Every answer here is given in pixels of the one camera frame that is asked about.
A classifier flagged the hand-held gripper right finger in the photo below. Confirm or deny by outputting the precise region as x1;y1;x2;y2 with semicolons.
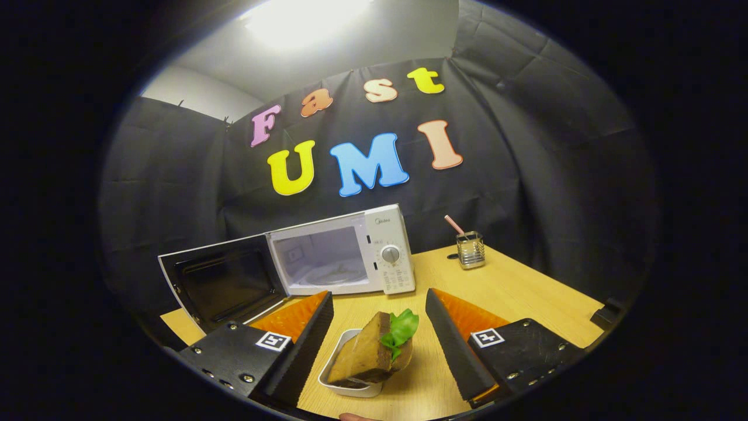
425;288;585;409

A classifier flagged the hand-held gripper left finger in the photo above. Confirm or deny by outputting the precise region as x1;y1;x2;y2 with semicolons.
175;291;335;410

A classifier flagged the sandwich with green lettuce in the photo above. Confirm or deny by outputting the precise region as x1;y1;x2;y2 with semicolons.
327;309;420;385

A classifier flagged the white microwave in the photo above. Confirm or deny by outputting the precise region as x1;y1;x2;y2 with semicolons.
158;203;417;335

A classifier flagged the glass microwave turntable plate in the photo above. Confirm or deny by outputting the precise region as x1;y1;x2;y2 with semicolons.
301;257;372;287

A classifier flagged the white rectangular tray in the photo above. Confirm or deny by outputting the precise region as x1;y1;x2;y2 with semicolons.
317;328;383;399

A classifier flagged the small black block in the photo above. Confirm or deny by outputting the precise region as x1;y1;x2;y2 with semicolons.
590;297;625;329

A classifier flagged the bright ceiling light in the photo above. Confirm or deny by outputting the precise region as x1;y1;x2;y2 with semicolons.
243;0;375;50

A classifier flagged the metal wire holder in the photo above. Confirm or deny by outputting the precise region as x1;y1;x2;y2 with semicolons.
456;231;486;270

